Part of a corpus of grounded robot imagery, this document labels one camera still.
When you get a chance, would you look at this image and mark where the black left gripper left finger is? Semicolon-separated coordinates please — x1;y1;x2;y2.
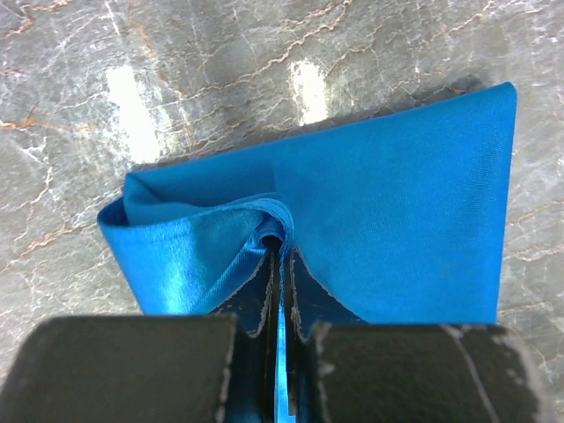
1;253;277;422

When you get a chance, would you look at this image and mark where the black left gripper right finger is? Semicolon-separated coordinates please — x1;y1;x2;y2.
285;251;557;422

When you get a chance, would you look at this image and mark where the blue cloth napkin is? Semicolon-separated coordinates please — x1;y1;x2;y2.
98;83;517;422

